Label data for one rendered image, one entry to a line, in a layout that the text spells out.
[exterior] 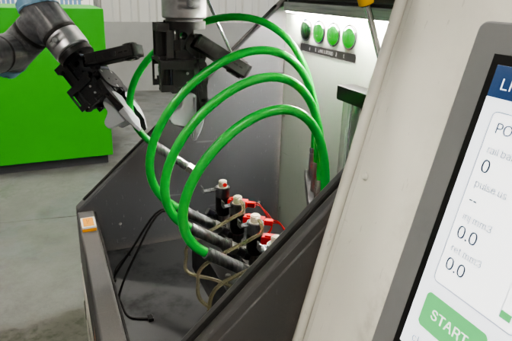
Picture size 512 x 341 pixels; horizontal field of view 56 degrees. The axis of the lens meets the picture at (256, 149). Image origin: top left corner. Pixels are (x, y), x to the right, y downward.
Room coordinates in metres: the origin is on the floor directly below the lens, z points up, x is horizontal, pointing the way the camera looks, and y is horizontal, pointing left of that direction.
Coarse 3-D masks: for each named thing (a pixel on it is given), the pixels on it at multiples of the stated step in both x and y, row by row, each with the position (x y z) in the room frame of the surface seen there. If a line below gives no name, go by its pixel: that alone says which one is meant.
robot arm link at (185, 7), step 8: (168, 0) 0.81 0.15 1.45; (176, 0) 0.80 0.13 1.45; (184, 0) 0.81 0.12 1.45; (192, 0) 0.81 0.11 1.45; (200, 0) 0.82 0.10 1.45; (168, 8) 0.81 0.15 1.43; (176, 8) 0.80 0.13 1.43; (184, 8) 0.80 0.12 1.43; (192, 8) 0.81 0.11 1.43; (200, 8) 0.82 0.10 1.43; (168, 16) 0.81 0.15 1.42; (176, 16) 0.80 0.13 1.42; (184, 16) 0.80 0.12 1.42; (192, 16) 0.81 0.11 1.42; (200, 16) 0.82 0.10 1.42
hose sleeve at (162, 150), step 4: (160, 144) 0.94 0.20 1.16; (156, 148) 0.93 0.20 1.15; (160, 148) 0.93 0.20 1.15; (164, 148) 0.94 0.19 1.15; (160, 152) 0.94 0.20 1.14; (164, 152) 0.93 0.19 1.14; (168, 152) 0.94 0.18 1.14; (164, 156) 0.94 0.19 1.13; (176, 160) 0.94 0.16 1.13; (180, 160) 0.94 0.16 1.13; (184, 160) 0.94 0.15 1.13; (176, 164) 0.94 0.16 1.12; (180, 164) 0.94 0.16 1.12; (184, 164) 0.94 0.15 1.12; (188, 164) 0.94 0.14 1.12; (184, 168) 0.94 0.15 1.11
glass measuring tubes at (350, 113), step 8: (344, 88) 0.94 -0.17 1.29; (352, 88) 0.92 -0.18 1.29; (360, 88) 0.92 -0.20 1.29; (344, 96) 0.93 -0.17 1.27; (352, 96) 0.91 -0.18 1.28; (360, 96) 0.89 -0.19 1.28; (344, 104) 0.94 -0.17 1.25; (352, 104) 0.91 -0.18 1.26; (360, 104) 0.88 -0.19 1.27; (344, 112) 0.94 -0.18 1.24; (352, 112) 0.92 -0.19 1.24; (360, 112) 0.91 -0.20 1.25; (344, 120) 0.94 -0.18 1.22; (352, 120) 0.91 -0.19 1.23; (344, 128) 0.94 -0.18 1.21; (352, 128) 0.91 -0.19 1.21; (344, 136) 0.94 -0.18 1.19; (352, 136) 0.91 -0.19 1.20; (344, 144) 0.94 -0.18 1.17; (344, 152) 0.94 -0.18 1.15; (344, 160) 0.94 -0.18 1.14
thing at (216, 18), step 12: (264, 24) 0.94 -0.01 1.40; (180, 36) 0.94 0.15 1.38; (288, 36) 0.94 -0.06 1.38; (144, 60) 0.94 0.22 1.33; (300, 60) 0.94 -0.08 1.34; (132, 84) 0.94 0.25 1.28; (132, 96) 0.94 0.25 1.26; (132, 108) 0.94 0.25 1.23; (144, 132) 0.94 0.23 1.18; (312, 144) 0.94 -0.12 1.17
